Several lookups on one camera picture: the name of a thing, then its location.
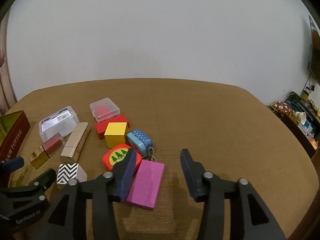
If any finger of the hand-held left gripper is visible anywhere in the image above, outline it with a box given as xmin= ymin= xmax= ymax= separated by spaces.
xmin=7 ymin=169 xmax=57 ymax=198
xmin=0 ymin=156 xmax=25 ymax=178

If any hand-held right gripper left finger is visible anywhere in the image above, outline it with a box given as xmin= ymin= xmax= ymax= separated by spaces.
xmin=36 ymin=149 xmax=137 ymax=240

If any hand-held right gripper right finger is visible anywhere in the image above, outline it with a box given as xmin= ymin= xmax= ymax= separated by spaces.
xmin=180 ymin=149 xmax=287 ymax=240

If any red tape measure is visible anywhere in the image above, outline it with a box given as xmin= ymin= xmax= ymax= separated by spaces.
xmin=102 ymin=144 xmax=142 ymax=176

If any magenta wooden block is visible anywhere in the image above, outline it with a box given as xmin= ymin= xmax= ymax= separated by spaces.
xmin=126 ymin=159 xmax=166 ymax=210

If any black and white zigzag block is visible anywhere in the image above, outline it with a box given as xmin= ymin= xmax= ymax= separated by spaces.
xmin=57 ymin=163 xmax=88 ymax=185

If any maroon and gold tin box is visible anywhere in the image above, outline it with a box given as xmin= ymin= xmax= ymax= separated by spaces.
xmin=0 ymin=110 xmax=31 ymax=167

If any red lipstick with gold cap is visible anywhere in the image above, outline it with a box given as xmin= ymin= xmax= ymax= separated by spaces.
xmin=29 ymin=132 xmax=66 ymax=170

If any yellow wooden cube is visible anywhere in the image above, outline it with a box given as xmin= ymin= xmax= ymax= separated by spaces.
xmin=104 ymin=122 xmax=128 ymax=149

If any red wooden block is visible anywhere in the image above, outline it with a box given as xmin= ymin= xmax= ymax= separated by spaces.
xmin=94 ymin=114 xmax=130 ymax=139

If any clear plastic box with label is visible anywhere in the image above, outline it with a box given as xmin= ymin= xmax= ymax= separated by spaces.
xmin=38 ymin=106 xmax=80 ymax=143

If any small clear box red insert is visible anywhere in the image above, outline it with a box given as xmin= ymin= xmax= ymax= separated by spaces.
xmin=89 ymin=97 xmax=121 ymax=121

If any brown star-print cloth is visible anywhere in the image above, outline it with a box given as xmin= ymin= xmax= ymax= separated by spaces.
xmin=271 ymin=101 xmax=292 ymax=116

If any cluttered dark side cabinet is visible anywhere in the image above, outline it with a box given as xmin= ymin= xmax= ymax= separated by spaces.
xmin=267 ymin=90 xmax=320 ymax=159

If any white paper cup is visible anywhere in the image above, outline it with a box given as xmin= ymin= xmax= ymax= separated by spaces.
xmin=292 ymin=111 xmax=307 ymax=126

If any silver ball chain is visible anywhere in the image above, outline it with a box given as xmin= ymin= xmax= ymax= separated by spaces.
xmin=142 ymin=147 xmax=157 ymax=162

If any wall-mounted television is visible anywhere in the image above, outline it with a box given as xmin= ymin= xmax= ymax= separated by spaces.
xmin=308 ymin=15 xmax=320 ymax=83

